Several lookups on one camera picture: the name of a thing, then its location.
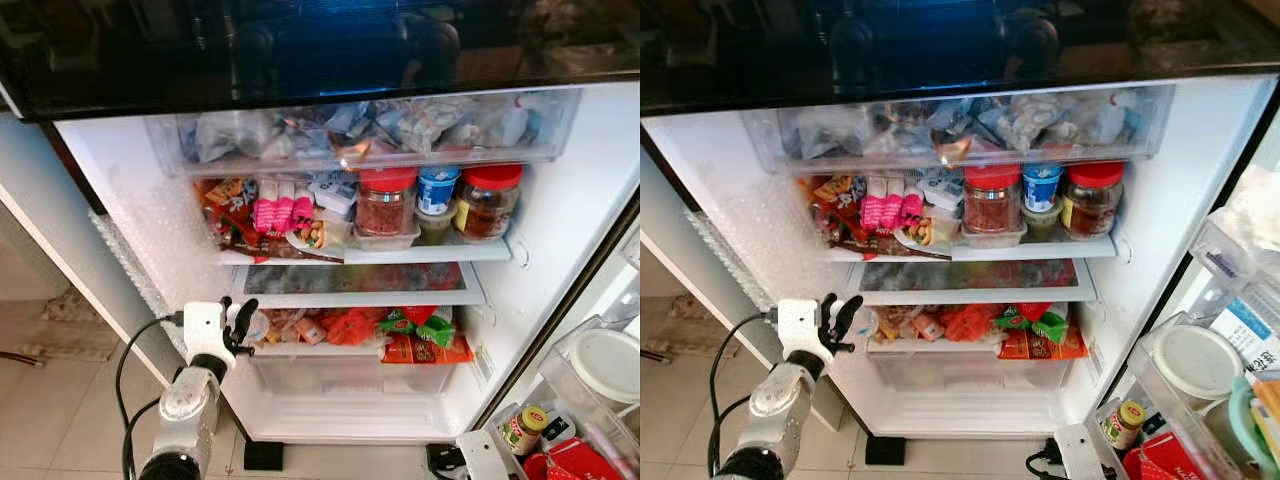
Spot small jar yellow lid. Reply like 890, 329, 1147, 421
502, 405, 550, 459
1102, 399, 1149, 452

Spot clear bubble wrap sheet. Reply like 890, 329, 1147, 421
88, 208, 193, 353
688, 208, 793, 333

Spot clear plastic food container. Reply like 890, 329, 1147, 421
349, 222, 424, 254
956, 220, 1030, 250

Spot clear container white lid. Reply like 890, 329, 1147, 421
1130, 312, 1251, 436
545, 315, 641, 441

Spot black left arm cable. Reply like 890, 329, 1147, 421
707, 311, 781, 477
114, 311, 187, 480

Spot black and white fridge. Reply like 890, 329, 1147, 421
0, 0, 641, 447
640, 0, 1280, 443

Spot black fridge foot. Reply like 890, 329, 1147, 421
242, 440, 285, 472
864, 434, 907, 467

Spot orange snack packets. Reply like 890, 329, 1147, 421
194, 177, 263, 253
796, 175, 867, 251

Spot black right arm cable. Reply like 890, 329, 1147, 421
1024, 440, 1063, 479
427, 443, 467, 477

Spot red carton box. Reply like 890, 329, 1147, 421
1121, 431, 1207, 480
521, 437, 622, 480

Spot pink snack packets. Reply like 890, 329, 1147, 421
859, 175, 924, 234
252, 178, 317, 237

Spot white plate with food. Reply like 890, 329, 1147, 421
284, 220, 352, 264
892, 217, 957, 260

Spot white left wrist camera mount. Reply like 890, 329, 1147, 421
181, 300, 237, 372
776, 298, 832, 365

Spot clear crisper drawer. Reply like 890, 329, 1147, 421
244, 344, 463, 397
864, 339, 1078, 393

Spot white food box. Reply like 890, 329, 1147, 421
917, 167, 967, 214
307, 170, 360, 217

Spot white-edged glass fridge shelf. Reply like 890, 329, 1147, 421
824, 234, 1119, 264
214, 234, 514, 267

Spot blue and white carton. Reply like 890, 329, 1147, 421
1208, 298, 1280, 373

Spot open fridge door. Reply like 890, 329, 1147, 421
1088, 80, 1280, 480
468, 195, 641, 480

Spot flat orange red packet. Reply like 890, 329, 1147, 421
996, 328, 1090, 362
379, 333, 476, 366

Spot red-lid jar of chili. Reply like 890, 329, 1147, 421
961, 164, 1024, 237
356, 167, 420, 240

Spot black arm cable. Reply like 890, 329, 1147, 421
1024, 440, 1063, 479
114, 311, 187, 480
707, 311, 781, 477
427, 443, 467, 477

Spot clear fridge drawer with packets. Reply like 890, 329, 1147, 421
145, 88, 584, 180
740, 84, 1177, 175

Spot red mesh bag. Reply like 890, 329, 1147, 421
934, 302, 1002, 344
319, 306, 390, 347

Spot small green jar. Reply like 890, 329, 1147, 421
414, 205, 460, 247
1021, 205, 1064, 244

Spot red-lid jar yellow label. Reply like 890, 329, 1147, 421
1059, 161, 1127, 242
454, 164, 525, 244

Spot green snack packets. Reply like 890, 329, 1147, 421
377, 306, 458, 350
992, 302, 1070, 347

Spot blue and white tub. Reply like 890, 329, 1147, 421
416, 166, 463, 217
1021, 163, 1065, 214

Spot dark glass fridge shelf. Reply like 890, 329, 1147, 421
847, 257, 1100, 307
231, 261, 489, 310

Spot green rimmed bowl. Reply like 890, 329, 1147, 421
1227, 374, 1280, 473

